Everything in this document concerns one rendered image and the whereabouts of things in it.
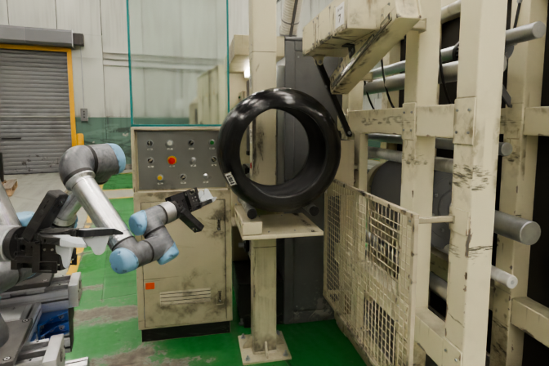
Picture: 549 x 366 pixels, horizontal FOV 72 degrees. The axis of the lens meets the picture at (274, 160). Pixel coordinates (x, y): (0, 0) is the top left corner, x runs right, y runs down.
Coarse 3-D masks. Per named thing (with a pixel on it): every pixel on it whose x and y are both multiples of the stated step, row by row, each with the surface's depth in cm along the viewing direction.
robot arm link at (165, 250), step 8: (152, 232) 123; (160, 232) 124; (152, 240) 120; (160, 240) 122; (168, 240) 124; (160, 248) 120; (168, 248) 122; (176, 248) 125; (160, 256) 121; (168, 256) 121; (176, 256) 126; (160, 264) 123
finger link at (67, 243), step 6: (66, 234) 76; (60, 240) 72; (66, 240) 72; (72, 240) 72; (78, 240) 72; (60, 246) 72; (66, 246) 71; (72, 246) 71; (78, 246) 71; (84, 246) 71; (60, 252) 74; (66, 252) 72; (72, 252) 72; (66, 258) 72; (66, 264) 72
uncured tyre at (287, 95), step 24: (264, 96) 159; (288, 96) 160; (240, 120) 157; (312, 120) 189; (216, 144) 175; (312, 144) 192; (336, 144) 166; (240, 168) 158; (312, 168) 192; (336, 168) 169; (240, 192) 162; (264, 192) 161; (288, 192) 191; (312, 192) 166
